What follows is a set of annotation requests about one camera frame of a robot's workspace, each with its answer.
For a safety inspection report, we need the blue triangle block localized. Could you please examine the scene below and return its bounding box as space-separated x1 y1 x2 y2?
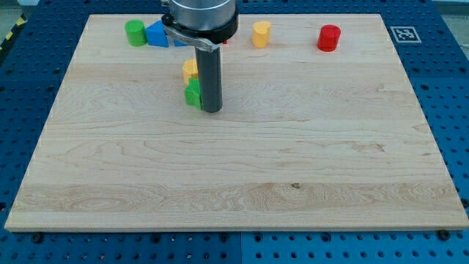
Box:
145 21 169 48

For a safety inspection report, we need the white fiducial marker tag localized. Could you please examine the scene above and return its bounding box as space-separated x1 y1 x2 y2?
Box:
391 26 421 43

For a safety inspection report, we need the wooden board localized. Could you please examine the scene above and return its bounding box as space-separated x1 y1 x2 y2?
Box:
5 14 468 232

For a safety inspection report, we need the blue block behind arm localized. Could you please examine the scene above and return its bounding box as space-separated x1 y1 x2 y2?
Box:
174 40 187 47

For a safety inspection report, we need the yellow hexagon block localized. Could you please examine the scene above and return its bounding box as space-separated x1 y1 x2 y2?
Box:
182 59 199 84

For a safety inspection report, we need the yellow heart block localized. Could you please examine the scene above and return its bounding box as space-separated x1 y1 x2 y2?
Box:
251 21 271 48

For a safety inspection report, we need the green cylinder block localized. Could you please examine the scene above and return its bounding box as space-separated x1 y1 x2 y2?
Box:
125 20 147 47

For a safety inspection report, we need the green star block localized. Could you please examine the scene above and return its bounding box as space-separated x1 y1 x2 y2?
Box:
185 78 202 110

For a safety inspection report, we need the red cylinder block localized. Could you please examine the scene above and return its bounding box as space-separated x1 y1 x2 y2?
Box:
317 24 341 52

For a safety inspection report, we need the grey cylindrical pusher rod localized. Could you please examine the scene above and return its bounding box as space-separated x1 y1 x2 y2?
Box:
195 48 223 113

